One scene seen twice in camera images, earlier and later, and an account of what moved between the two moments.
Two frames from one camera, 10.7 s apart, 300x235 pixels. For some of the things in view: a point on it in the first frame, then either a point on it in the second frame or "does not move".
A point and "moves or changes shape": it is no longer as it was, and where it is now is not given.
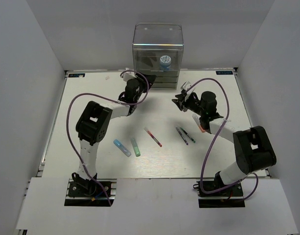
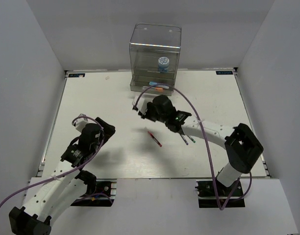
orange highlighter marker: [197, 118] moves or changes shape
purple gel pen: [183, 137] does not move
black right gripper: [187, 99] → [147, 114]
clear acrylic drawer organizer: [157, 50] does not move
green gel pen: [189, 136] does not move
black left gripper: [151, 78] → [109, 130]
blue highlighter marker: [121, 148] → [159, 84]
